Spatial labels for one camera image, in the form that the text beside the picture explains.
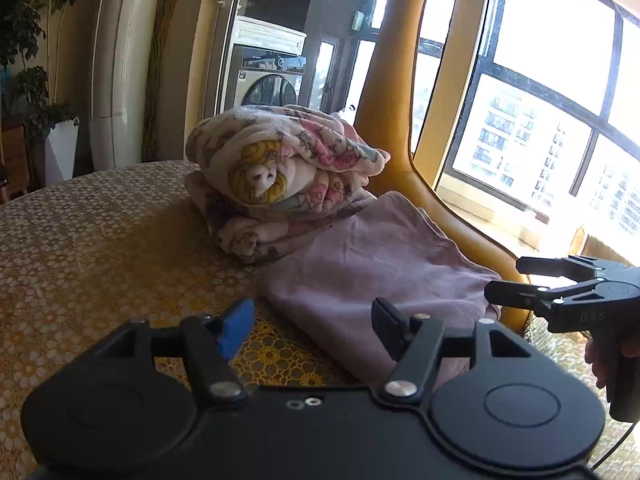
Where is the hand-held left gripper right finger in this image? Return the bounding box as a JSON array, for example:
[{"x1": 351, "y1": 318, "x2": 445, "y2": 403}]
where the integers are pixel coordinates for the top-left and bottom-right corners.
[{"x1": 371, "y1": 297, "x2": 548, "y2": 408}]

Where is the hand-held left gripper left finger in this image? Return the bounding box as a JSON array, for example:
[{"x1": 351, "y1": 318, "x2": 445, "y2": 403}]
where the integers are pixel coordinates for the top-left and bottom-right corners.
[{"x1": 93, "y1": 297, "x2": 257, "y2": 408}]

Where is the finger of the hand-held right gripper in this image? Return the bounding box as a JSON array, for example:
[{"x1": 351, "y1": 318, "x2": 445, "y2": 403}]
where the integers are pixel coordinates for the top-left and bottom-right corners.
[
  {"x1": 516, "y1": 255, "x2": 608, "y2": 281},
  {"x1": 484, "y1": 280, "x2": 601, "y2": 318}
]

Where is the lilac shirt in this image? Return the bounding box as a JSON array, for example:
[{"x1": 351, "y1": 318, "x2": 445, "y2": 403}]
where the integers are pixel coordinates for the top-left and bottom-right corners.
[{"x1": 260, "y1": 191, "x2": 503, "y2": 381}]

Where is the person's right hand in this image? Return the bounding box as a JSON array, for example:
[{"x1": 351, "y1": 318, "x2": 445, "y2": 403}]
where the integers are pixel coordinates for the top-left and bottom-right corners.
[{"x1": 584, "y1": 337, "x2": 610, "y2": 403}]

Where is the folded floral fleece blanket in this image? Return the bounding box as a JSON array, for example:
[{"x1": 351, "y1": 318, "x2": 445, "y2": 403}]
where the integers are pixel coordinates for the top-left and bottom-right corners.
[{"x1": 185, "y1": 104, "x2": 392, "y2": 266}]

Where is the mustard leather chair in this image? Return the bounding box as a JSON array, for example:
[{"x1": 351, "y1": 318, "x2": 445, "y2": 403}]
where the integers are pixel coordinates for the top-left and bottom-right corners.
[{"x1": 345, "y1": 0, "x2": 532, "y2": 333}]

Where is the front-load washing machine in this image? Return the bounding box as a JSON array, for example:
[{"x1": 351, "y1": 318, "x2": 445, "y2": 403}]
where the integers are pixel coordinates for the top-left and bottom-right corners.
[{"x1": 227, "y1": 42, "x2": 308, "y2": 116}]

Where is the white square planter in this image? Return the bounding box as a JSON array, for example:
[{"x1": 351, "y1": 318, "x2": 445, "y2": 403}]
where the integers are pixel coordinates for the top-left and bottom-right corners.
[{"x1": 45, "y1": 117, "x2": 81, "y2": 186}]

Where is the white standing air conditioner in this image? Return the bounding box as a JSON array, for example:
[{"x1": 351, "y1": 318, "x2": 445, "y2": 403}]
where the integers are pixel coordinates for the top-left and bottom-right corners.
[{"x1": 90, "y1": 0, "x2": 166, "y2": 171}]

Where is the green indoor tree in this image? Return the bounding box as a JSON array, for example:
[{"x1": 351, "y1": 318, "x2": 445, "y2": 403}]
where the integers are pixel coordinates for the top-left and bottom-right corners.
[{"x1": 0, "y1": 0, "x2": 98, "y2": 141}]

